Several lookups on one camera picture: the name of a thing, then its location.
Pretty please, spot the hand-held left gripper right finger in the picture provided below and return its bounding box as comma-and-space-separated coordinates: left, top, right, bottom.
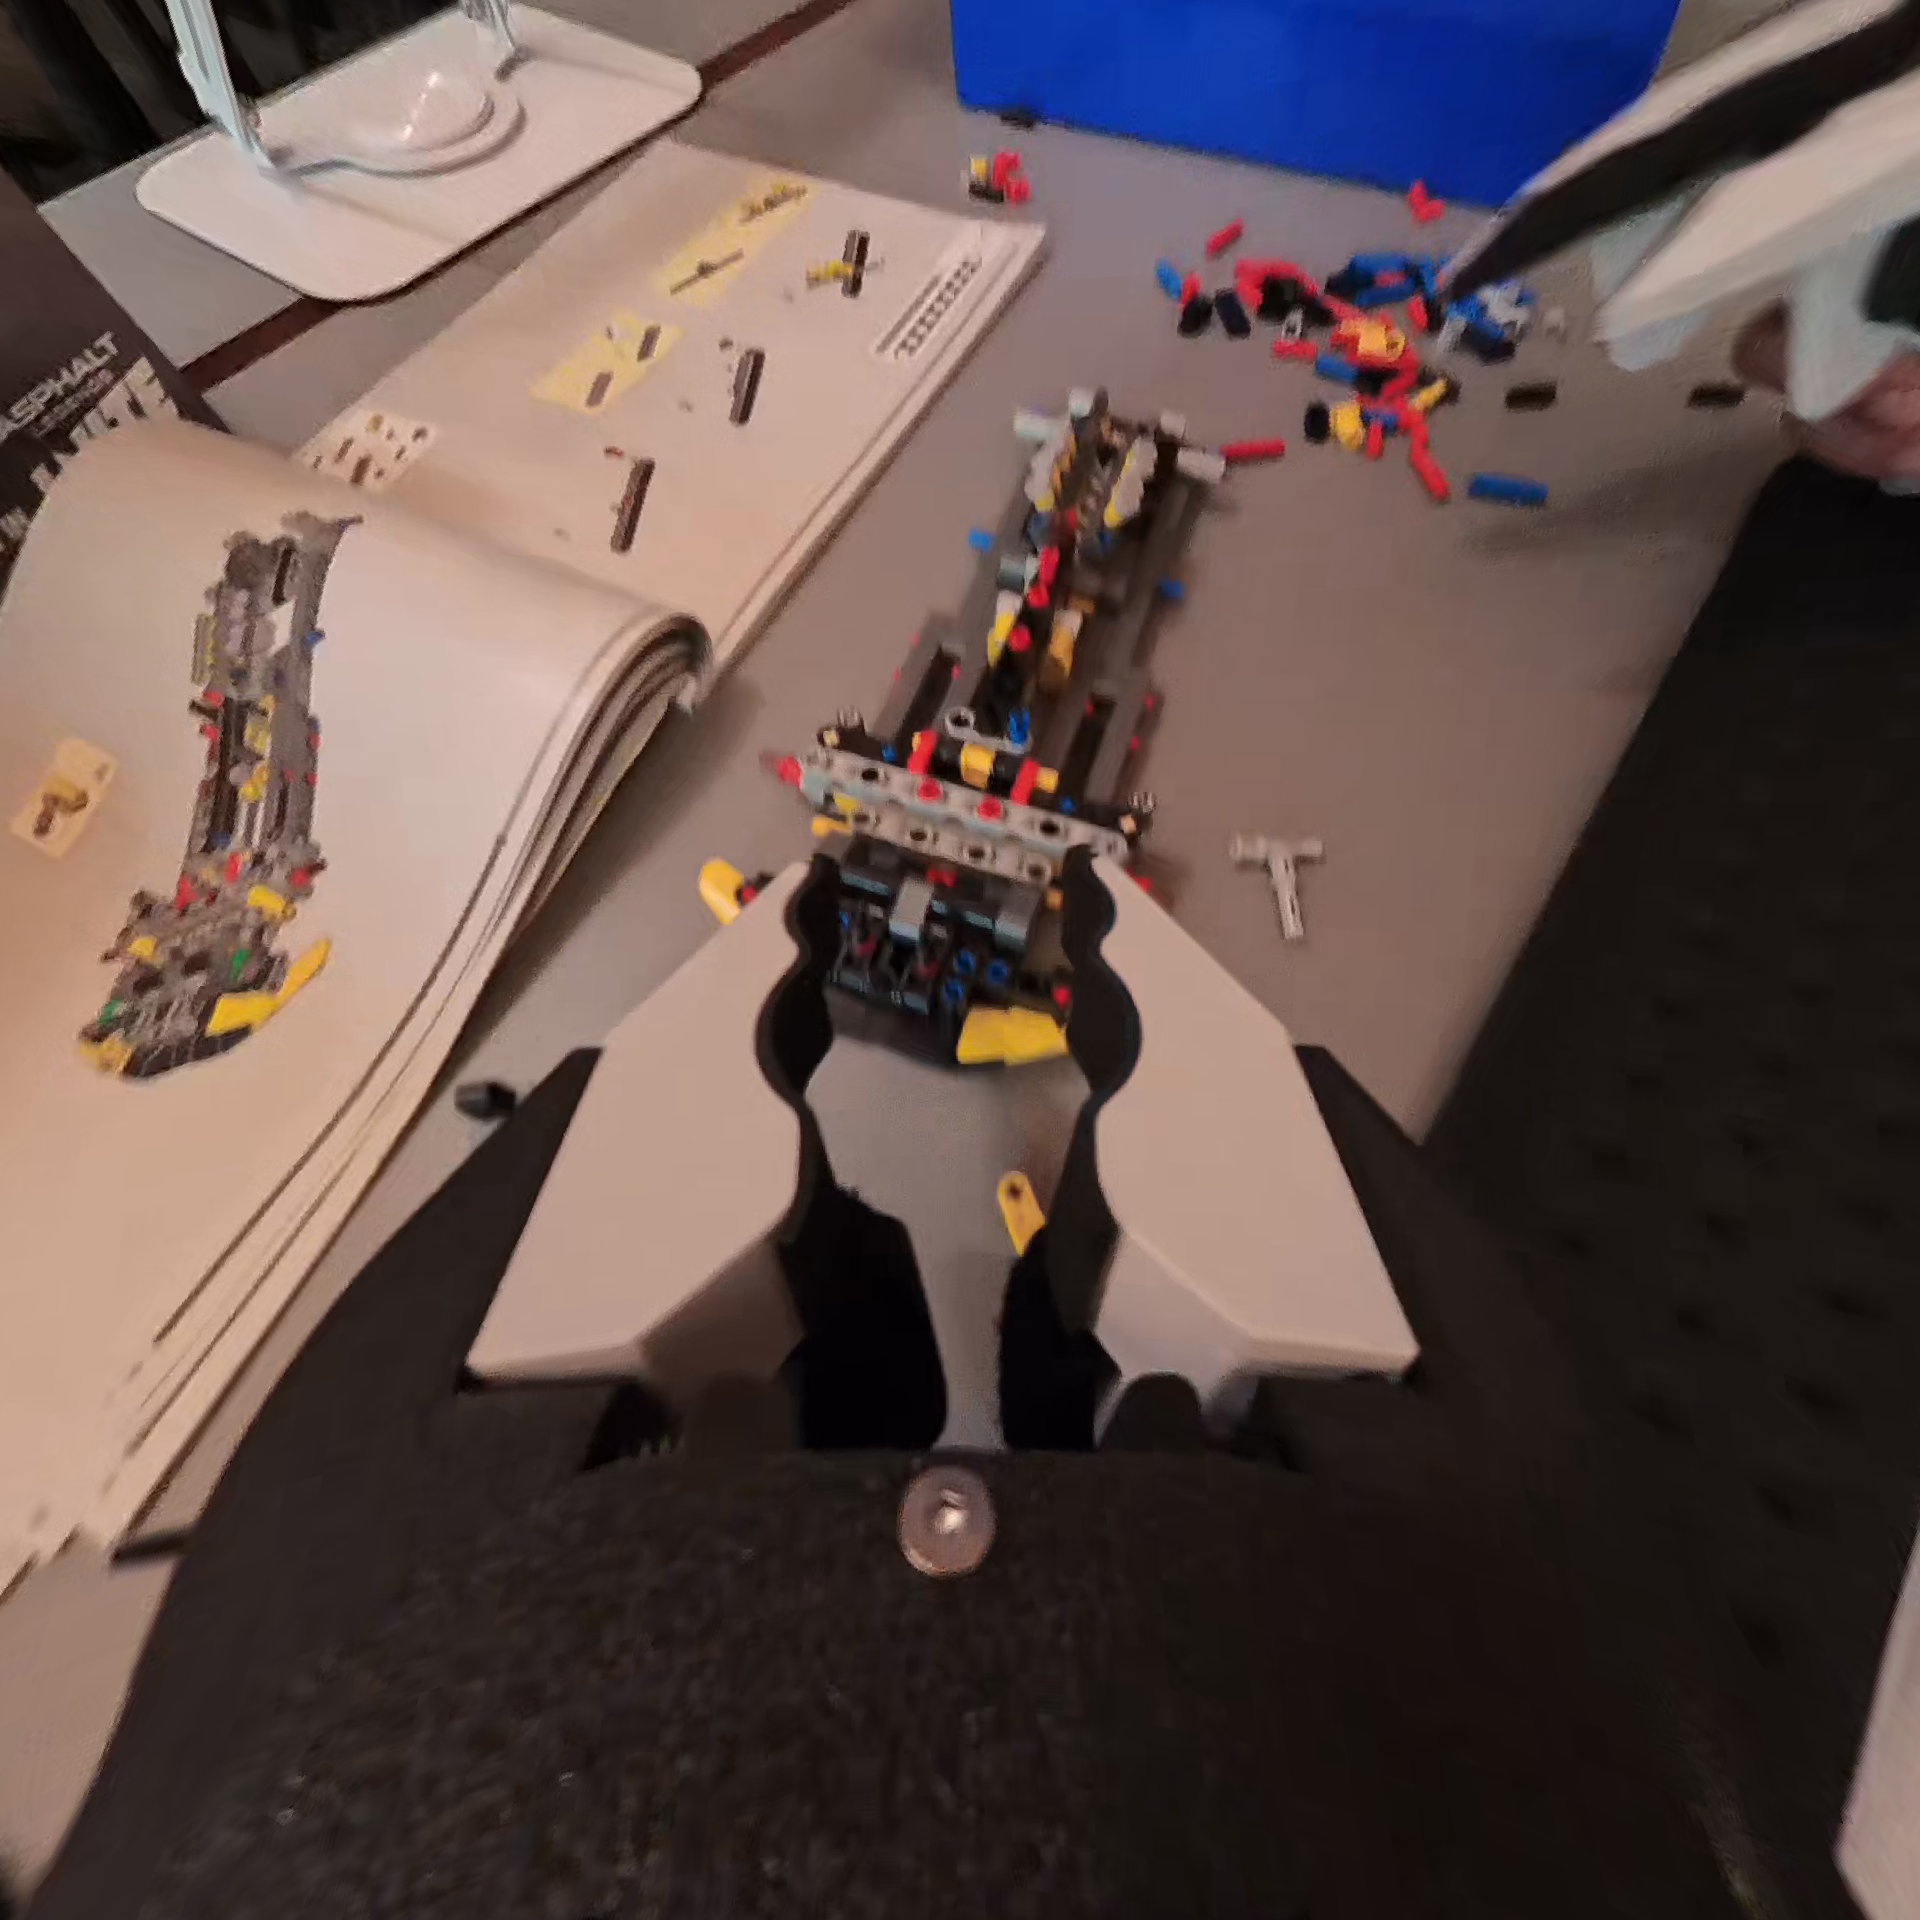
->
1063, 849, 1423, 1391

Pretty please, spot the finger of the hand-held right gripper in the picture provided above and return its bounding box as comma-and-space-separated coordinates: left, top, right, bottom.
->
1594, 77, 1920, 376
1456, 0, 1920, 290

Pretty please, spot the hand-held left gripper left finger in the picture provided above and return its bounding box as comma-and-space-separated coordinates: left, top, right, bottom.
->
465, 863, 831, 1397

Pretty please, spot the partly built lego chassis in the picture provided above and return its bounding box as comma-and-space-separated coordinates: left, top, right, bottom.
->
695, 387, 1287, 1069

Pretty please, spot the light grey lego pin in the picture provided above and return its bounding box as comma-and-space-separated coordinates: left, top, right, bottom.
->
1228, 832, 1330, 945

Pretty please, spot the pile of lego pins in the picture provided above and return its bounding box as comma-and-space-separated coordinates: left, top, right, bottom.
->
1152, 177, 1754, 511

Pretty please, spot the lego instruction booklet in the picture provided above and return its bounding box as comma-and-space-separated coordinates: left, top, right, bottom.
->
0, 143, 1049, 1595

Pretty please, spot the lego set box yellow car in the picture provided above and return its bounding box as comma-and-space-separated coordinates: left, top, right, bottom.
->
0, 165, 231, 589

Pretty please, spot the person's right hand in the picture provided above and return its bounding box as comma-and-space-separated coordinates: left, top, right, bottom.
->
1732, 305, 1920, 493

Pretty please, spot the blue plastic bin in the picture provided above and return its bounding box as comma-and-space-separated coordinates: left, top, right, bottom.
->
948, 0, 1683, 208

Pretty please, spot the black dimpled cloth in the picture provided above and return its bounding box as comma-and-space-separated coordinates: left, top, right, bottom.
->
1423, 451, 1920, 1920

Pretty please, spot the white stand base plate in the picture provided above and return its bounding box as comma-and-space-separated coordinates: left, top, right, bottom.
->
136, 0, 704, 301

